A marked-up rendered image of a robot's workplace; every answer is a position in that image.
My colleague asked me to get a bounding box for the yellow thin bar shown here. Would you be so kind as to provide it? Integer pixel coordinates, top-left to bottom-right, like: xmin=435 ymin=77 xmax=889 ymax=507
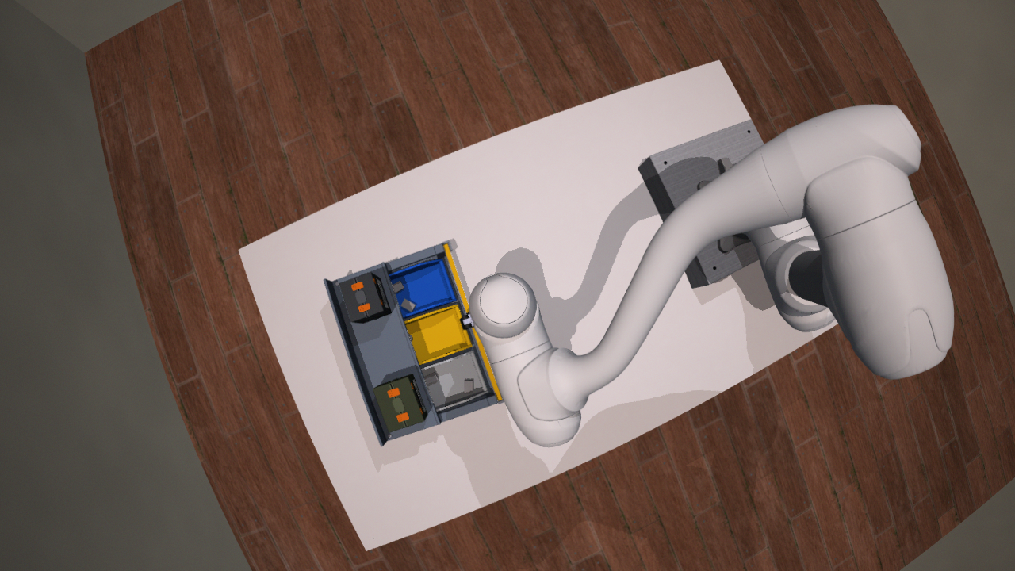
xmin=443 ymin=244 xmax=502 ymax=401

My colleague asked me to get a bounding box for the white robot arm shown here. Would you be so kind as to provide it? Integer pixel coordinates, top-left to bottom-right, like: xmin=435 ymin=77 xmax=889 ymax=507
xmin=469 ymin=105 xmax=954 ymax=447

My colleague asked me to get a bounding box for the grey open bin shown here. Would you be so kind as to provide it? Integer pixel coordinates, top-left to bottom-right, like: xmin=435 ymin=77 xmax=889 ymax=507
xmin=421 ymin=351 xmax=487 ymax=412

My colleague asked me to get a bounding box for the blue bin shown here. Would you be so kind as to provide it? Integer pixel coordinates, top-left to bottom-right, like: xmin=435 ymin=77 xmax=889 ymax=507
xmin=389 ymin=259 xmax=455 ymax=319

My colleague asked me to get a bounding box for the yellow open bin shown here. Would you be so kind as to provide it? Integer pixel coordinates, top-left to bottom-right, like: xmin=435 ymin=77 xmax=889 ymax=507
xmin=405 ymin=305 xmax=471 ymax=365

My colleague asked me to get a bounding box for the grey metal shelf rack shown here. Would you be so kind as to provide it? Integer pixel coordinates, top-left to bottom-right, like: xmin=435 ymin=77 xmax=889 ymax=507
xmin=324 ymin=240 xmax=504 ymax=446

